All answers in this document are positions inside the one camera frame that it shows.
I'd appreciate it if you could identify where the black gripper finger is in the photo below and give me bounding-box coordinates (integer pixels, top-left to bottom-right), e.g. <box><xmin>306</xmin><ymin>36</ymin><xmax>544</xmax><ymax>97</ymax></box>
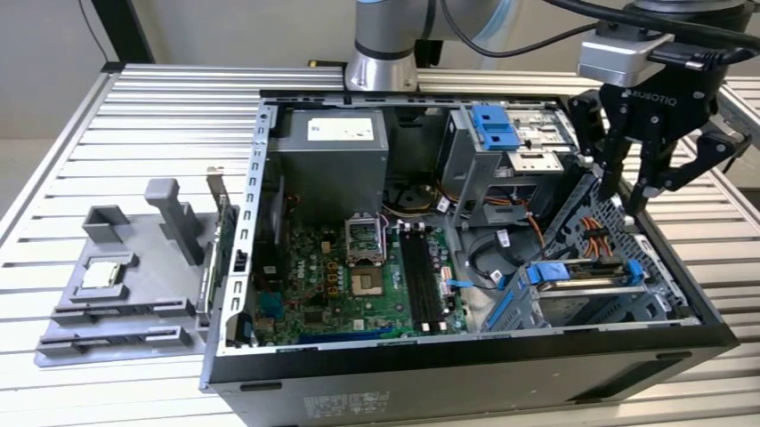
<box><xmin>627</xmin><ymin>127</ymin><xmax>754</xmax><ymax>215</ymax></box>
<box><xmin>567</xmin><ymin>87</ymin><xmax>630</xmax><ymax>201</ymax></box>

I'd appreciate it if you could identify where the orange power wire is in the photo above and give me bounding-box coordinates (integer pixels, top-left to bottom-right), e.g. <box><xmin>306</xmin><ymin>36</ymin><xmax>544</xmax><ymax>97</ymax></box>
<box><xmin>579</xmin><ymin>216</ymin><xmax>623</xmax><ymax>268</ymax></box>

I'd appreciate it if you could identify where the hard disk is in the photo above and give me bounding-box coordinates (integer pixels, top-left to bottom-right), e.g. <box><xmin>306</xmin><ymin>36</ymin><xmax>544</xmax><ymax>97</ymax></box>
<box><xmin>487</xmin><ymin>260</ymin><xmax>648</xmax><ymax>333</ymax></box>

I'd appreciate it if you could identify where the grey metal disk bay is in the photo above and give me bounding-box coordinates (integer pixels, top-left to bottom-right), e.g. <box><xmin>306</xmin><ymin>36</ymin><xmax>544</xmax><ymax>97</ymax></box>
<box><xmin>480</xmin><ymin>171</ymin><xmax>702</xmax><ymax>334</ymax></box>

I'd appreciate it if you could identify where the blue plastic drive latch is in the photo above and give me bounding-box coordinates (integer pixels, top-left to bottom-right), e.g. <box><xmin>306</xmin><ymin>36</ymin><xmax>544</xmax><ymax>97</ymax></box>
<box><xmin>468</xmin><ymin>104</ymin><xmax>519</xmax><ymax>152</ymax></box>

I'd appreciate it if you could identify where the grey metal drive cage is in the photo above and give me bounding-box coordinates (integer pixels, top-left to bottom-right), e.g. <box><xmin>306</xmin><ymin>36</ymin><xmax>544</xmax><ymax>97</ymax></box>
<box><xmin>436</xmin><ymin>109</ymin><xmax>587</xmax><ymax>228</ymax></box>

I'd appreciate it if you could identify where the round black speaker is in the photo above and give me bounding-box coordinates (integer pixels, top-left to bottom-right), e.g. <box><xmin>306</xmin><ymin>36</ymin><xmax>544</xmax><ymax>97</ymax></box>
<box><xmin>392</xmin><ymin>184</ymin><xmax>441</xmax><ymax>210</ymax></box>

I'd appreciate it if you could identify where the black RAM slot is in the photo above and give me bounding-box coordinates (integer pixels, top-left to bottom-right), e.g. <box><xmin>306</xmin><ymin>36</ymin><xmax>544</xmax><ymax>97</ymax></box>
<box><xmin>413</xmin><ymin>224</ymin><xmax>443</xmax><ymax>334</ymax></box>
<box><xmin>421</xmin><ymin>224</ymin><xmax>451</xmax><ymax>334</ymax></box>
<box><xmin>397</xmin><ymin>224</ymin><xmax>425</xmax><ymax>334</ymax></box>
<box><xmin>405</xmin><ymin>224</ymin><xmax>435</xmax><ymax>334</ymax></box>

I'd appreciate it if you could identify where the metal socket cover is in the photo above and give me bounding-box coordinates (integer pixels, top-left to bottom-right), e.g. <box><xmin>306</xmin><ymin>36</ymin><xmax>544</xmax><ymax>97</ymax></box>
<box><xmin>344</xmin><ymin>216</ymin><xmax>389</xmax><ymax>264</ymax></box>

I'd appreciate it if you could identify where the grey power supply unit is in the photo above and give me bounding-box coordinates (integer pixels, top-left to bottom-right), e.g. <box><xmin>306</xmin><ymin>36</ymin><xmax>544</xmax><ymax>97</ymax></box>
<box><xmin>270</xmin><ymin>109</ymin><xmax>392</xmax><ymax>223</ymax></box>

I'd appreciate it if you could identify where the CPU socket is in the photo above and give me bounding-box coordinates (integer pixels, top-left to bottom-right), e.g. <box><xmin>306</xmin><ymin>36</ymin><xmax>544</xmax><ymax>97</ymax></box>
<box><xmin>348</xmin><ymin>265</ymin><xmax>387</xmax><ymax>298</ymax></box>

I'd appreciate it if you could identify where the green motherboard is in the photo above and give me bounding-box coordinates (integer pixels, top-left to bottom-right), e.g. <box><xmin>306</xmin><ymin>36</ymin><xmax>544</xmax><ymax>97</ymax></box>
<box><xmin>252</xmin><ymin>222</ymin><xmax>471</xmax><ymax>348</ymax></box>

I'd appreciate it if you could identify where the black open PC case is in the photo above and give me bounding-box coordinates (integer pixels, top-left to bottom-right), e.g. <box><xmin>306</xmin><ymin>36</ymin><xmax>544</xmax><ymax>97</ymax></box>
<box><xmin>198</xmin><ymin>88</ymin><xmax>742</xmax><ymax>427</ymax></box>

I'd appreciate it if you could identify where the black case fan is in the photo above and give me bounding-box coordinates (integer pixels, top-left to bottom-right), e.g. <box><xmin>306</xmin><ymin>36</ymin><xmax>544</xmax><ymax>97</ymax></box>
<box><xmin>260</xmin><ymin>175</ymin><xmax>294</xmax><ymax>286</ymax></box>

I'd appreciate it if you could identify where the blue expansion slot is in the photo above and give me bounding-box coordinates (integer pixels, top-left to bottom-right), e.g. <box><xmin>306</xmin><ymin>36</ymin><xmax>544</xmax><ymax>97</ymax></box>
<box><xmin>296</xmin><ymin>327</ymin><xmax>395</xmax><ymax>344</ymax></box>

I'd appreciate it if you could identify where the green graphics card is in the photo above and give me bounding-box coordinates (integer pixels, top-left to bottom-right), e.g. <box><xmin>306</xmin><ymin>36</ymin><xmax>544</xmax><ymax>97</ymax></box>
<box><xmin>201</xmin><ymin>166</ymin><xmax>241</xmax><ymax>326</ymax></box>

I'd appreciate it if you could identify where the grey parts rack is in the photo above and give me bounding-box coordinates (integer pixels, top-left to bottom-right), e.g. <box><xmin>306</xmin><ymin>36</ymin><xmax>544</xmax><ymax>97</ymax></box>
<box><xmin>34</xmin><ymin>177</ymin><xmax>221</xmax><ymax>368</ymax></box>

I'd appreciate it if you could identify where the silver CPU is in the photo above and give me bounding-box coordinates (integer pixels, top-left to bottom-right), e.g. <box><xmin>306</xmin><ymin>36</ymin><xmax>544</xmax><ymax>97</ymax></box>
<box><xmin>81</xmin><ymin>262</ymin><xmax>125</xmax><ymax>290</ymax></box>

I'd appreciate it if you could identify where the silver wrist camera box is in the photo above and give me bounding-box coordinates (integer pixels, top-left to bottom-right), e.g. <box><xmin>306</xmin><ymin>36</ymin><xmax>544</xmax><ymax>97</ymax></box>
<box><xmin>576</xmin><ymin>21</ymin><xmax>676</xmax><ymax>85</ymax></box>

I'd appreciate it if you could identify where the thin orange data wire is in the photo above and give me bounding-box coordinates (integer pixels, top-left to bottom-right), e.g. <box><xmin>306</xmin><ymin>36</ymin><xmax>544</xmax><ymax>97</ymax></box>
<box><xmin>484</xmin><ymin>197</ymin><xmax>548</xmax><ymax>253</ymax></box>

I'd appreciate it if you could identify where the black wire with white labels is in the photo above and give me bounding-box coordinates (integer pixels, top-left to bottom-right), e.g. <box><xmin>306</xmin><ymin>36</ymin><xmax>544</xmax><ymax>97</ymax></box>
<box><xmin>467</xmin><ymin>229</ymin><xmax>528</xmax><ymax>293</ymax></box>

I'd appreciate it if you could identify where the thin black cable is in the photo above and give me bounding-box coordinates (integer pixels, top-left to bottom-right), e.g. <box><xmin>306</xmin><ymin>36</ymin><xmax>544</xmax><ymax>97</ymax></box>
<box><xmin>437</xmin><ymin>0</ymin><xmax>599</xmax><ymax>58</ymax></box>

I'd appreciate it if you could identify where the yellow and white wire bundle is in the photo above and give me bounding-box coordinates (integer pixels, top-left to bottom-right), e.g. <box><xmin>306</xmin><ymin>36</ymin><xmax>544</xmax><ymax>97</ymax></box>
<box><xmin>383</xmin><ymin>195</ymin><xmax>456</xmax><ymax>222</ymax></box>

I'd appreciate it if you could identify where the black vertical post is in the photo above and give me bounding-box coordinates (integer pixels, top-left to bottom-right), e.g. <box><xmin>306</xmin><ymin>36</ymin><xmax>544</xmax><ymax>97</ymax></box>
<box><xmin>89</xmin><ymin>0</ymin><xmax>157</xmax><ymax>75</ymax></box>

